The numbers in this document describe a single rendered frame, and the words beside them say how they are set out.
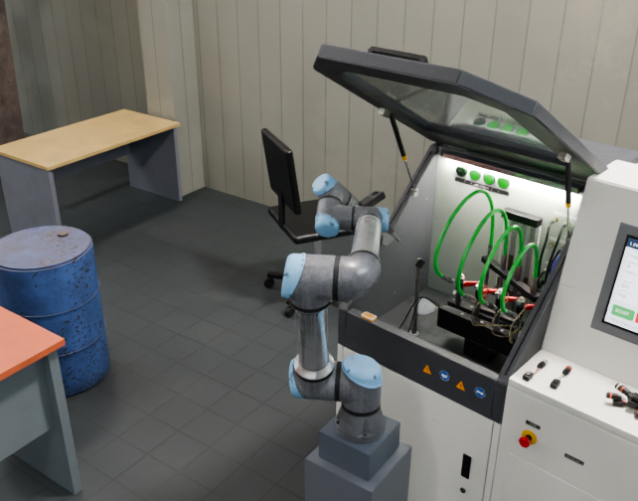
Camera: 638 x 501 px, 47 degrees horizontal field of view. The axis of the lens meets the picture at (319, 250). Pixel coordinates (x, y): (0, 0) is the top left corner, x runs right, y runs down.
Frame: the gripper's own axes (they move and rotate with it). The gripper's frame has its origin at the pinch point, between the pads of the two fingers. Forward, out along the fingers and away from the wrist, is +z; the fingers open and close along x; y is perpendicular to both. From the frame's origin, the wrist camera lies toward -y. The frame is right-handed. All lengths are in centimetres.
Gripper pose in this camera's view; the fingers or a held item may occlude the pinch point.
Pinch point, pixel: (391, 236)
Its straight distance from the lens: 248.6
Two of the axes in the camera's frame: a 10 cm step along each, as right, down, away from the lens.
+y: -5.0, 8.5, -1.9
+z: 6.5, 5.1, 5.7
